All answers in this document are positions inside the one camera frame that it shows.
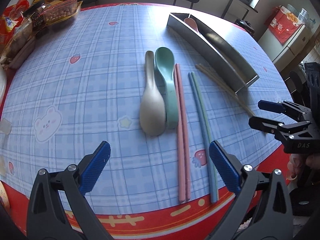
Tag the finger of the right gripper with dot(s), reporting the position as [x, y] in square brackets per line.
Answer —
[282, 108]
[267, 126]

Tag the white plastic container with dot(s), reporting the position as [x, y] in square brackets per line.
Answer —
[3, 84]

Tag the blue chopstick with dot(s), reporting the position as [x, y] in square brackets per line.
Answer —
[202, 134]

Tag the red snack bag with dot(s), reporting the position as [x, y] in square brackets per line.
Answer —
[11, 18]

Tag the packaged bread bag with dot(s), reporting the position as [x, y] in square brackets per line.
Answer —
[20, 46]

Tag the metal utensil tray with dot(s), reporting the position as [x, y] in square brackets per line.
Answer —
[225, 60]

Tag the beige spoon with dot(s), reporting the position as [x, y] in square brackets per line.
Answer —
[152, 114]

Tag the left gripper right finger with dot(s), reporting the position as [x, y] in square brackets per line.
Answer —
[272, 219]

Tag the red gift box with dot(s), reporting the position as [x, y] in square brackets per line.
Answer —
[283, 23]

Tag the green chopstick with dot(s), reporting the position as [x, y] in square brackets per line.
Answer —
[206, 129]

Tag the beige chopstick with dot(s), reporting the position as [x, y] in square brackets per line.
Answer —
[220, 77]
[225, 86]

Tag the blue plaid tablecloth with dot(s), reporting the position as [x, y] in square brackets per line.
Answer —
[83, 85]

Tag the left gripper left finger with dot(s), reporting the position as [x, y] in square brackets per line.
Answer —
[46, 217]

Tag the pink spoon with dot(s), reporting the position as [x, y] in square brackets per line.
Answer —
[191, 23]

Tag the person's right hand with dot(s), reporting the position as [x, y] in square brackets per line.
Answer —
[298, 161]

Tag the green spoon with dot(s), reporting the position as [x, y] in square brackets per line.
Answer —
[165, 63]

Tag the pink chopstick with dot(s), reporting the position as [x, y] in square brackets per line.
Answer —
[180, 147]
[185, 136]

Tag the clear box of nuts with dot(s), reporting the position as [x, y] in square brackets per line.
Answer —
[61, 12]

